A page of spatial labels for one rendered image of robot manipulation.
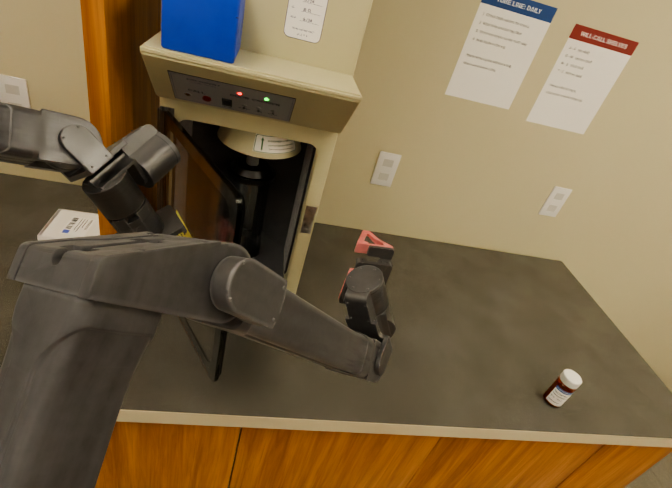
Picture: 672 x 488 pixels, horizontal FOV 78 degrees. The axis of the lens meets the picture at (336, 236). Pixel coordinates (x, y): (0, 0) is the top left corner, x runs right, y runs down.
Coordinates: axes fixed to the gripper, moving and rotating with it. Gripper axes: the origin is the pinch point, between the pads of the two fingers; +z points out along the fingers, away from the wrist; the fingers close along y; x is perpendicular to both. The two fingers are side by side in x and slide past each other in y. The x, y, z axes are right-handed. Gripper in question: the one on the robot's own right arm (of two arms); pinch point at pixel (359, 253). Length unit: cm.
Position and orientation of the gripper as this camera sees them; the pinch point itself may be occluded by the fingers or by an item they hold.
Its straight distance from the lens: 81.8
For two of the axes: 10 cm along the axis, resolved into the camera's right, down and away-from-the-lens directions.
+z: -1.0, -6.0, 7.9
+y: 2.3, -7.9, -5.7
